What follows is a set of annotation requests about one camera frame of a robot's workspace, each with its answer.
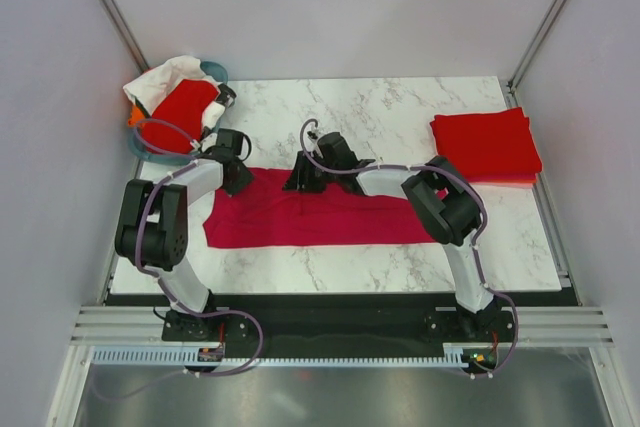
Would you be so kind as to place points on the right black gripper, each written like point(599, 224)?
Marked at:
point(297, 181)

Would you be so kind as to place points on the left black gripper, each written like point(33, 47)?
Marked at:
point(246, 178)

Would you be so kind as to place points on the magenta t shirt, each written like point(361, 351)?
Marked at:
point(265, 215)

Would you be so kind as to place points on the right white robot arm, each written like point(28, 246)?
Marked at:
point(449, 210)

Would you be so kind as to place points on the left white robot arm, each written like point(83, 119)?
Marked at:
point(153, 228)

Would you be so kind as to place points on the black white garment in basket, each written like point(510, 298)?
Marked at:
point(212, 115)

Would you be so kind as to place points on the red t shirt in basket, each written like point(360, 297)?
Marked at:
point(178, 117)

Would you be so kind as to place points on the teal laundry basket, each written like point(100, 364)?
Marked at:
point(215, 74)

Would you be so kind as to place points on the orange garment in basket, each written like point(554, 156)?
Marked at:
point(136, 115)

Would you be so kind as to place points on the white t shirt in basket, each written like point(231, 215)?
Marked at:
point(151, 88)

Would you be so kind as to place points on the folded red t shirt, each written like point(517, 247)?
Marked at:
point(487, 143)

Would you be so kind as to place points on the folded orange t shirt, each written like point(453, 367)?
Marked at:
point(503, 179)

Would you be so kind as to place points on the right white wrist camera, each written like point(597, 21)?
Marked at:
point(313, 138)

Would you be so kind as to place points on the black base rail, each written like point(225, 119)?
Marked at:
point(340, 326)

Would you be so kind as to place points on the right aluminium frame post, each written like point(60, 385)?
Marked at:
point(549, 19)

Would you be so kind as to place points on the aluminium frame post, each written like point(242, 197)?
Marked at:
point(549, 19)
point(125, 33)

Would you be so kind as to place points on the white slotted cable duct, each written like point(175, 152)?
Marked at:
point(453, 357)

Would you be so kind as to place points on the left aluminium frame post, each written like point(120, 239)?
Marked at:
point(125, 33)

